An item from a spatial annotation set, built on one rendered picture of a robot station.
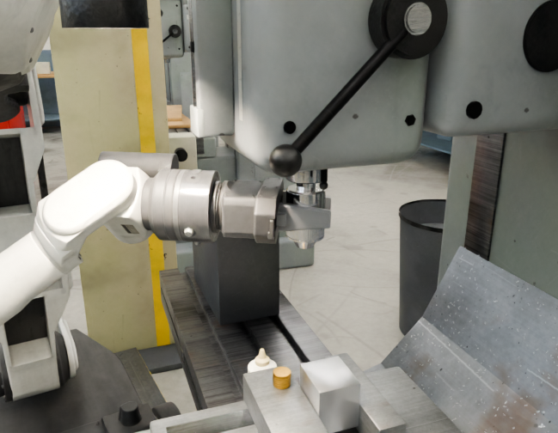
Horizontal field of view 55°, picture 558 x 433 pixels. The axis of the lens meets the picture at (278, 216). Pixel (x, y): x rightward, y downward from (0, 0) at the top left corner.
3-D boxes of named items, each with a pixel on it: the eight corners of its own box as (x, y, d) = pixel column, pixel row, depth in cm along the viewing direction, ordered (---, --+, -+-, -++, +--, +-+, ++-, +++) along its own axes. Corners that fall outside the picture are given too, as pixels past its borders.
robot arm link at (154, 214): (169, 224, 60) (71, 220, 61) (189, 255, 70) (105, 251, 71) (183, 137, 65) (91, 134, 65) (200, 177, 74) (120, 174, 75)
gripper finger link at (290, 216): (329, 230, 63) (277, 228, 63) (331, 204, 62) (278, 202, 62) (329, 235, 61) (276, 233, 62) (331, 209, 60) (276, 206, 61)
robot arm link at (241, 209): (275, 186, 58) (166, 182, 59) (273, 269, 61) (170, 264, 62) (284, 161, 70) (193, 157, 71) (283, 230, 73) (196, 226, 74)
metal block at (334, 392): (318, 436, 62) (319, 393, 60) (298, 405, 67) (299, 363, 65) (358, 426, 63) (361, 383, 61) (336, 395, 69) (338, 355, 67)
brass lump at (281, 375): (276, 391, 65) (276, 378, 64) (270, 381, 67) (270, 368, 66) (293, 387, 65) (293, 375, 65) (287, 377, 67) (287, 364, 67)
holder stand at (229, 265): (219, 326, 100) (215, 225, 94) (193, 278, 120) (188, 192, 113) (279, 314, 104) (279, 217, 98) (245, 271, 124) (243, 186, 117)
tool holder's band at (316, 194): (319, 189, 67) (319, 181, 67) (330, 200, 63) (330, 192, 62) (282, 192, 66) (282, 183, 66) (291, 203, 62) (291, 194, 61)
